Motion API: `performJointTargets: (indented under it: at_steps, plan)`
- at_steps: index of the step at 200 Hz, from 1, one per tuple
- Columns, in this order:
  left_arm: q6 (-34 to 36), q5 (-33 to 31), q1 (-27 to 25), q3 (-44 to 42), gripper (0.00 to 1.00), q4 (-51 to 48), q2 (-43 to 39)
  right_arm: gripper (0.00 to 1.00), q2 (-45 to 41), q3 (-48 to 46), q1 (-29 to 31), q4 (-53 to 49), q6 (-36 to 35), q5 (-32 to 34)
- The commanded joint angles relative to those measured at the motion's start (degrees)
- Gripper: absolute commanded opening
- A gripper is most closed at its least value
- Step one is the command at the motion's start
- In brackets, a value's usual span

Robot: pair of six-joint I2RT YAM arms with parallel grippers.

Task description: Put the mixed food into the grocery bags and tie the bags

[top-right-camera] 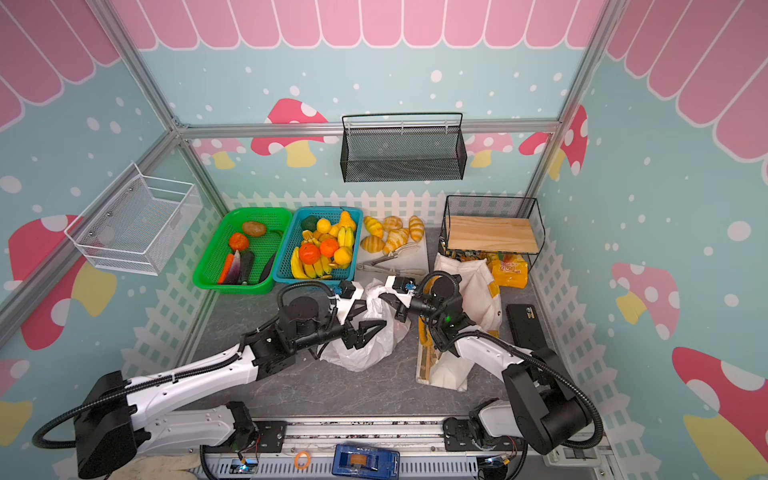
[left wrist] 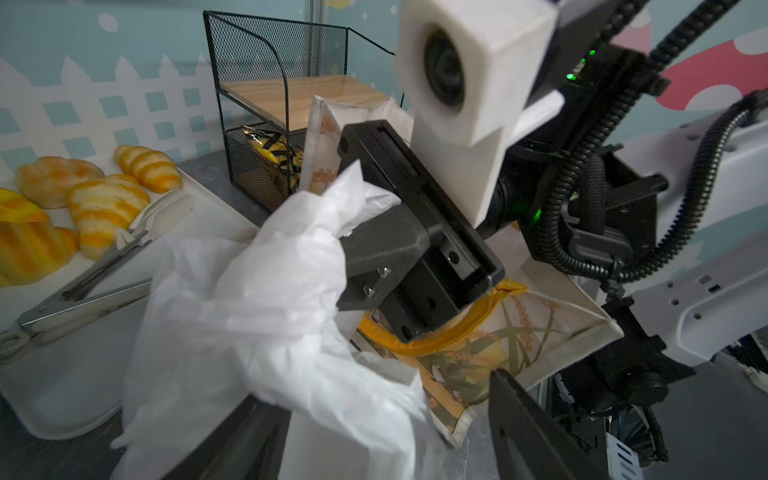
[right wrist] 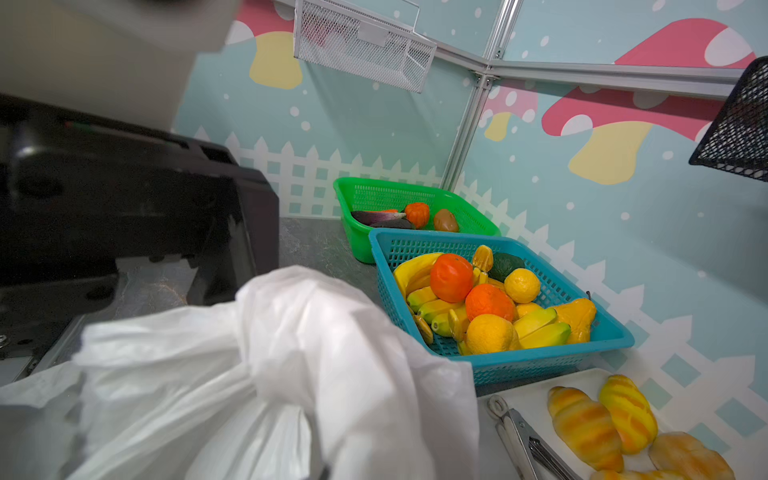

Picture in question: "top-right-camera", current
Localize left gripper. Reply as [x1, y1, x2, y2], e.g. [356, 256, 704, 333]
[293, 314, 388, 353]

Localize white plastic grocery bag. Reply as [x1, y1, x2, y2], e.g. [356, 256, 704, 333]
[320, 279, 411, 372]

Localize white tote bag yellow handles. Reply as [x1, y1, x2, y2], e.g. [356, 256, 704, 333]
[416, 254, 502, 392]

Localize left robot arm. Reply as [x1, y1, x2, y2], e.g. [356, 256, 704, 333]
[32, 281, 387, 479]

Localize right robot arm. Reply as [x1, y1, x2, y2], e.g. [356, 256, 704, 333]
[380, 271, 605, 454]

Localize metal tongs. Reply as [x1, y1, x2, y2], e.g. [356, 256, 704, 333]
[356, 250, 422, 274]

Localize bread roll lower left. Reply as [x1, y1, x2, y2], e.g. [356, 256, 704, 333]
[360, 235, 385, 253]

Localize bread roll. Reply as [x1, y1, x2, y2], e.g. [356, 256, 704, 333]
[360, 235, 385, 253]
[408, 215, 425, 243]
[363, 216, 384, 238]

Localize croissant bread centre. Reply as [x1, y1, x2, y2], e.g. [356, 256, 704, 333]
[382, 228, 410, 254]

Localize banana bunch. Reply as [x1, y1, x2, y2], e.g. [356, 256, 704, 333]
[290, 247, 332, 280]

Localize round bread bun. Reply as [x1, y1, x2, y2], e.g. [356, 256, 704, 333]
[382, 216, 403, 232]

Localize bread roll right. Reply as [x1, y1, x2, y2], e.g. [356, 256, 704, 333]
[408, 215, 425, 243]

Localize yellow pear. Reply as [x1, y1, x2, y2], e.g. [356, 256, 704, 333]
[338, 210, 357, 231]

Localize orange fruit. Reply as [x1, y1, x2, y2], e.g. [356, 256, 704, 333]
[298, 242, 322, 265]

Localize yellow lemon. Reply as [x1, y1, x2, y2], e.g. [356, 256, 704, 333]
[316, 218, 332, 234]

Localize teal plastic basket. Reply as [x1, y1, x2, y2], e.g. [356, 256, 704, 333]
[272, 206, 363, 284]

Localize yellow snack package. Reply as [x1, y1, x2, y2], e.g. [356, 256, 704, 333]
[489, 254, 529, 289]

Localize black flat box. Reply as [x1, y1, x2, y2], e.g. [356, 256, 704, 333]
[505, 304, 548, 350]

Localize green plastic basket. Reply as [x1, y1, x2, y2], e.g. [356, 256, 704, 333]
[193, 207, 293, 295]

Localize brown potato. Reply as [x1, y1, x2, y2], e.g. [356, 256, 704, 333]
[242, 221, 268, 238]

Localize orange carrot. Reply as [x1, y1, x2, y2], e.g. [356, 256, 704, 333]
[218, 253, 234, 285]

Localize orange bell pepper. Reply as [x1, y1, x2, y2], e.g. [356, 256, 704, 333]
[228, 232, 250, 252]

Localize black wire shelf wooden board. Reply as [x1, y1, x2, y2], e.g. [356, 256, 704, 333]
[439, 194, 547, 265]

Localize blue device on rail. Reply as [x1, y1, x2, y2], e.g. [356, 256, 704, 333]
[331, 444, 401, 480]

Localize black mesh wall basket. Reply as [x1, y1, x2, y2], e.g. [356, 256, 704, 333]
[340, 112, 468, 183]

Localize white wire wall basket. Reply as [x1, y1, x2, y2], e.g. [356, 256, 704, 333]
[64, 164, 203, 276]

